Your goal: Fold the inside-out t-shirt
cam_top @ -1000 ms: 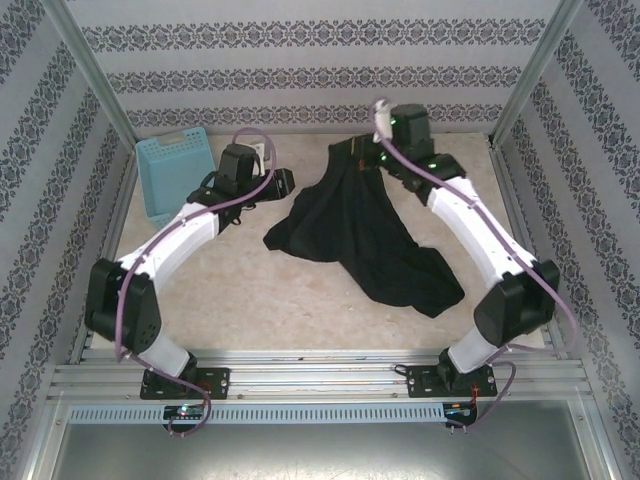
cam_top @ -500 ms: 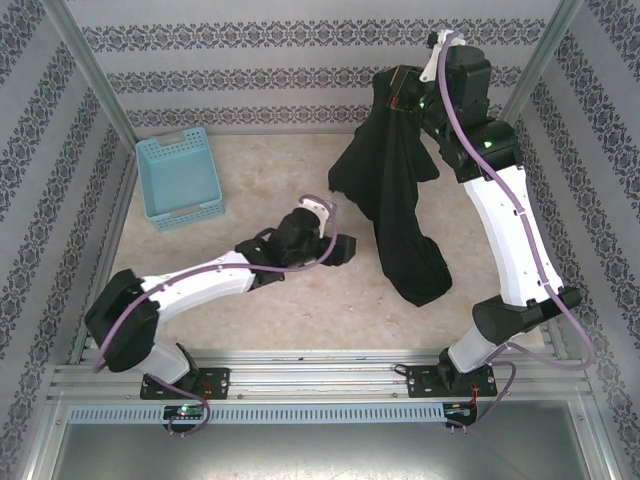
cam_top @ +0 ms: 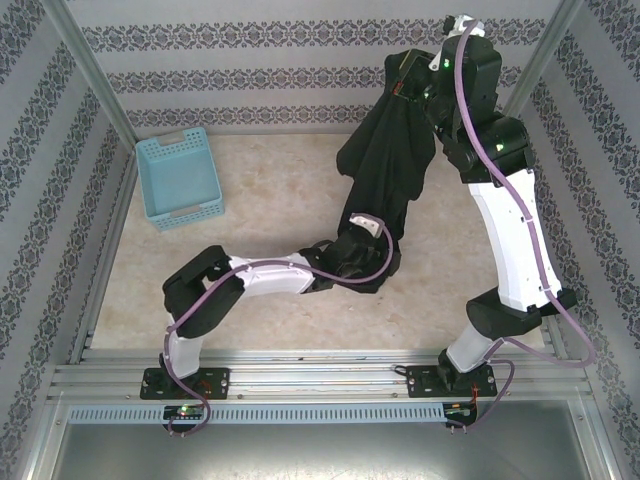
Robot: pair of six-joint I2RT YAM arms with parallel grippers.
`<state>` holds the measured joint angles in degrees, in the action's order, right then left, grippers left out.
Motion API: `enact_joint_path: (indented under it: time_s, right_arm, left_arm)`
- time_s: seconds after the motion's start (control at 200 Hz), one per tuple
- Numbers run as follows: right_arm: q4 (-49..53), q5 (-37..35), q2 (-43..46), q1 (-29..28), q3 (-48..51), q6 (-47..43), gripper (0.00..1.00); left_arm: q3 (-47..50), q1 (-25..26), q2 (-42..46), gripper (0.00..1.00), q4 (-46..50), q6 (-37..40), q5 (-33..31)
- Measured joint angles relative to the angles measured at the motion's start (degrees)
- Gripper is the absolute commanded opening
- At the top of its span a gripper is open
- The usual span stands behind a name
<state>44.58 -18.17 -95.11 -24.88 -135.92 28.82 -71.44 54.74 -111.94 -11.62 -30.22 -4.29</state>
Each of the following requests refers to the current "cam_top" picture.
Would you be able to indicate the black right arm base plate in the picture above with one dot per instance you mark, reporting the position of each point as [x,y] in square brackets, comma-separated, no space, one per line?
[417,382]

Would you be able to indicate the light blue plastic basket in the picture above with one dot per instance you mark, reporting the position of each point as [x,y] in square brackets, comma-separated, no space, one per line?
[177,175]

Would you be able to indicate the aluminium left side rail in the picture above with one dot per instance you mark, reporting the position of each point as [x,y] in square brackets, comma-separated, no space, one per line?
[114,235]

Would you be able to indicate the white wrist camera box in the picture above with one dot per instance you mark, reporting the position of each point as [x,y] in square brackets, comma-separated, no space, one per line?
[364,221]
[462,27]

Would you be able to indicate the aluminium right frame post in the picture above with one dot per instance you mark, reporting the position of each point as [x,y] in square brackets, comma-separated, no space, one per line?
[545,55]

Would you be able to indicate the grey metal sheet panel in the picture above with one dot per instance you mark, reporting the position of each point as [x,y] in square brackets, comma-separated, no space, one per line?
[320,450]

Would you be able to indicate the aluminium right side rail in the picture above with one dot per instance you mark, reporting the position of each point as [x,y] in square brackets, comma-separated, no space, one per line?
[555,342]

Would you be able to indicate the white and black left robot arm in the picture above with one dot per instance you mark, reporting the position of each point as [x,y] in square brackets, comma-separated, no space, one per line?
[270,275]

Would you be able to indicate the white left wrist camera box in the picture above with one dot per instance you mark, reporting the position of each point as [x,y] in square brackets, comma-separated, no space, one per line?
[364,221]

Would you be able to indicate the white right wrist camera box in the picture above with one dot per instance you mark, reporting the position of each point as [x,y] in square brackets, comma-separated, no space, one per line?
[462,27]

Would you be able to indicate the aluminium left frame post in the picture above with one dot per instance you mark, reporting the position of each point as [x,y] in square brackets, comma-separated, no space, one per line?
[90,70]

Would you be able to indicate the aluminium frame post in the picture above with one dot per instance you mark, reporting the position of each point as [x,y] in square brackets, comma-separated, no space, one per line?
[90,70]
[545,55]

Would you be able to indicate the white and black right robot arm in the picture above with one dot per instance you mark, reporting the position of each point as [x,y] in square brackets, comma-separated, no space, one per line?
[510,240]

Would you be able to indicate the black t-shirt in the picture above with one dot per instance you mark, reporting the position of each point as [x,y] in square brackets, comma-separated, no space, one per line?
[390,165]

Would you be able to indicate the aluminium mounting rail beam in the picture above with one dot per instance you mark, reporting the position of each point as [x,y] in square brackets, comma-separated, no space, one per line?
[320,375]

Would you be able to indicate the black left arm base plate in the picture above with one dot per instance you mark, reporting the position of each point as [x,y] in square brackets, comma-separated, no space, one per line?
[217,382]

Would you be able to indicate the aluminium rail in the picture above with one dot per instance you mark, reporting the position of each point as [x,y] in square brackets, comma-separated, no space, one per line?
[555,342]
[114,235]

